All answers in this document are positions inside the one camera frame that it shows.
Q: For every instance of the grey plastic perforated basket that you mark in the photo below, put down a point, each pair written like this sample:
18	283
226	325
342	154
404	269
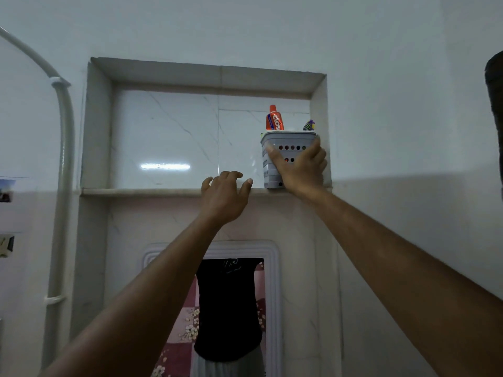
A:
292	138

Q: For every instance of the person's right hand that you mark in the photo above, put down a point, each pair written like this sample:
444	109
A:
300	174

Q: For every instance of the person's right middle finger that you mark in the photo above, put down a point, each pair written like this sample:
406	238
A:
320	155

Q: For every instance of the marble wall niche shelf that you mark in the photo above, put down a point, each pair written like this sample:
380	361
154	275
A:
165	141

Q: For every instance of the person's right thumb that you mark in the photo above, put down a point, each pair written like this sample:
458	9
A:
276	158

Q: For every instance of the white pipe clamp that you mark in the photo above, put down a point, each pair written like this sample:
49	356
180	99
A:
54	300

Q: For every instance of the white framed wall mirror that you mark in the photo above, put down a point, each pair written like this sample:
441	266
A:
272	294

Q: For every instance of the white wall pipe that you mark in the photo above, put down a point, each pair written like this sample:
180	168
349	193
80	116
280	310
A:
63	184

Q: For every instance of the person's left forearm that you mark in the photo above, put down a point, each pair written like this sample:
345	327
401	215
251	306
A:
149	298

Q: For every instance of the multicoloured toothbrush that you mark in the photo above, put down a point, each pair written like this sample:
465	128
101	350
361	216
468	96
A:
309	125

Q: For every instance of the dark hanging object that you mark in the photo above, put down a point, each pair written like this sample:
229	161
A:
496	113

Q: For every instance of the person's right forearm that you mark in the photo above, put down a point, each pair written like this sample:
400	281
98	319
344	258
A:
401	278

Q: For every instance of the orange toothpaste tube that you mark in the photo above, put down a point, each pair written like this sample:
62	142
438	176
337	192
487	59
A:
276	119

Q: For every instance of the small wall picture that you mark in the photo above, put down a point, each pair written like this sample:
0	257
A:
6	191

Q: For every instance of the person's left thumb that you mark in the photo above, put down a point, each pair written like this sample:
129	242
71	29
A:
245	189

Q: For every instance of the person's left little finger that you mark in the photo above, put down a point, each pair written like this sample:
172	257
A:
206	184

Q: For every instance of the person's left hand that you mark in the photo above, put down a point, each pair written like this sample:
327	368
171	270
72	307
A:
222	200

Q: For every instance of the white wall fixture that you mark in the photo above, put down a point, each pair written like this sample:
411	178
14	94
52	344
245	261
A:
6	245

